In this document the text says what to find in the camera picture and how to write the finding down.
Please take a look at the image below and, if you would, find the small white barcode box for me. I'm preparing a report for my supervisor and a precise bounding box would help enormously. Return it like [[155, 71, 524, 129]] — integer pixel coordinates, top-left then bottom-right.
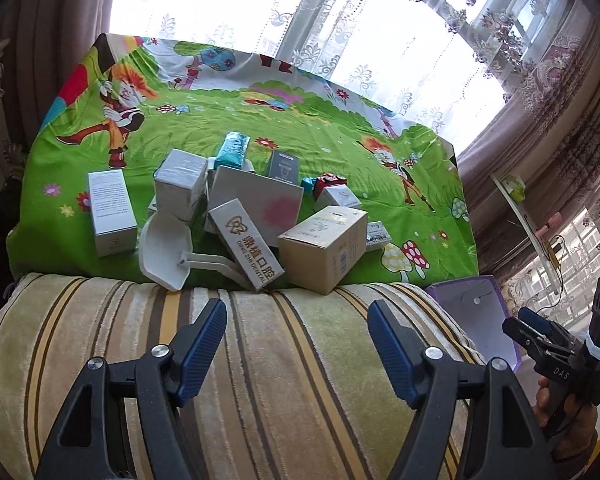
[[366, 221, 391, 252]]

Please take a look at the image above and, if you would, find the tall white SL box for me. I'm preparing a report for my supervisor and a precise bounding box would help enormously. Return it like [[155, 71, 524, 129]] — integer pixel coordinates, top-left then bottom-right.
[[87, 169, 137, 257]]

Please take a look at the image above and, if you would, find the beige cardboard box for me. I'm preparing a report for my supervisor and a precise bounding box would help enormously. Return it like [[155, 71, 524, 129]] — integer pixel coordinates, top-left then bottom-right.
[[278, 206, 367, 295]]

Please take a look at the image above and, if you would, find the small white cube box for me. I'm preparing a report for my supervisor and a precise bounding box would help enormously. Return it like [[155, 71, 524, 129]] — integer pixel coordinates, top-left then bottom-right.
[[315, 184, 362, 210]]

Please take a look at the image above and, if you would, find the grey box with pink blot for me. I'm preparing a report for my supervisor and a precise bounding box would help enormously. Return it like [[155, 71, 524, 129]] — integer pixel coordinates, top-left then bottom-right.
[[206, 166, 303, 247]]

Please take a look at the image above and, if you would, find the person's right hand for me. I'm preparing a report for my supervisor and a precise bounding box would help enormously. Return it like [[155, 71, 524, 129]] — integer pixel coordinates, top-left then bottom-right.
[[533, 376, 597, 460]]

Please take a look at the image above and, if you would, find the purple cardboard storage box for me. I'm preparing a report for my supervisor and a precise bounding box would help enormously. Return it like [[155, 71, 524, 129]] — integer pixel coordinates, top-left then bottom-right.
[[426, 275, 521, 372]]

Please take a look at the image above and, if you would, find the green tissue box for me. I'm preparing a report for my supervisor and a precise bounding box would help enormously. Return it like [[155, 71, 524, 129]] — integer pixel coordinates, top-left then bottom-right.
[[502, 174, 526, 204]]

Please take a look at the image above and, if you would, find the pink curtain right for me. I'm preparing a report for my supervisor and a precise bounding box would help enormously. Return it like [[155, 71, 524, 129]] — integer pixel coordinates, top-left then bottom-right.
[[458, 1, 600, 282]]

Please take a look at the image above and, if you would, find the pink curtain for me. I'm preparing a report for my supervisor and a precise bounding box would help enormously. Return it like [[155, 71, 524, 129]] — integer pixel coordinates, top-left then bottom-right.
[[1, 0, 112, 148], [458, 1, 600, 282]]

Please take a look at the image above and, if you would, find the white plastic holder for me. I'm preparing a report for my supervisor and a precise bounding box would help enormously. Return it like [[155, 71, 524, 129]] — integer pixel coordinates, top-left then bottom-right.
[[138, 209, 251, 292]]

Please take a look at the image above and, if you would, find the striped sofa cushion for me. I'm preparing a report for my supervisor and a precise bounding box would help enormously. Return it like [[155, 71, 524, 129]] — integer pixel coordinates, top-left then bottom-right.
[[0, 274, 482, 479]]

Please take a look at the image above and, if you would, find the white box gold Chinese text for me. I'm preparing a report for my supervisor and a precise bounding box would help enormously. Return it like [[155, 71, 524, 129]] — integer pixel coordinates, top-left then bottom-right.
[[209, 198, 285, 292]]

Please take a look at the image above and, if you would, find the green cartoon table cloth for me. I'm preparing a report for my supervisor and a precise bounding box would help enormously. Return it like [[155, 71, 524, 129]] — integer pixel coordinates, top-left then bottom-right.
[[7, 34, 478, 286]]

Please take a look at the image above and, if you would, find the red toy car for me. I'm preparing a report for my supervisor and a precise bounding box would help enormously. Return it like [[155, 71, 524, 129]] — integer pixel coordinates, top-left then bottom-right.
[[301, 172, 347, 200]]

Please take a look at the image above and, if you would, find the silver grey carton box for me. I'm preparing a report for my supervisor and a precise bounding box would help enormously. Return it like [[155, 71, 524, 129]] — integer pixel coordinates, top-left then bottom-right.
[[154, 148, 208, 222]]

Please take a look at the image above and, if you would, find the lace sheer curtain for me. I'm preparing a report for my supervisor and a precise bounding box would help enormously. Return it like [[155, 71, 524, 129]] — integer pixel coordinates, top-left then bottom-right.
[[109, 0, 576, 151]]

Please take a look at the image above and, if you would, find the black product box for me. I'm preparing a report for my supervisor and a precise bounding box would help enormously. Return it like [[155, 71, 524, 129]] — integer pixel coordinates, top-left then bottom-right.
[[266, 148, 300, 185]]

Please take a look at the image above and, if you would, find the teal foil box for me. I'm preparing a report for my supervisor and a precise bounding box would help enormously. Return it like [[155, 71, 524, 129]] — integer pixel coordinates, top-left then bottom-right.
[[213, 131, 250, 169]]

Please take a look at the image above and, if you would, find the pink curtain left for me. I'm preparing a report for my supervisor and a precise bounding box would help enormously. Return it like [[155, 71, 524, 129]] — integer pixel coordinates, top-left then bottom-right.
[[1, 0, 112, 148]]

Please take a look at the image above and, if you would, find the white wall shelf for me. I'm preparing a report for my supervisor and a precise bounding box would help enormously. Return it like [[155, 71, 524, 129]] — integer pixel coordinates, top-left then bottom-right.
[[491, 174, 562, 294]]

